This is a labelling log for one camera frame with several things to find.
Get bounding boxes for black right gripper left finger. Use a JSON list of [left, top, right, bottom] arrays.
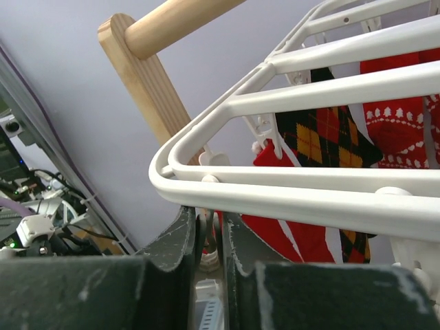
[[1, 207, 197, 329]]

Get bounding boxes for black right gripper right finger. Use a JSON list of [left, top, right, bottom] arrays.
[[223, 212, 439, 330]]

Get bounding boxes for white clip drying hanger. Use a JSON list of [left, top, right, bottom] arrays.
[[148, 1, 439, 298]]

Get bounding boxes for red patterned socks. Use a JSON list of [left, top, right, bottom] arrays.
[[240, 47, 440, 264]]

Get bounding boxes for wooden hanger stand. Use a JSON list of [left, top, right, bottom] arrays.
[[98, 0, 240, 145]]

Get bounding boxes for black yellow plaid sock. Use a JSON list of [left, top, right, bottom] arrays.
[[275, 67, 383, 263]]

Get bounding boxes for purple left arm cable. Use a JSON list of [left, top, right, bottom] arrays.
[[0, 44, 138, 255]]

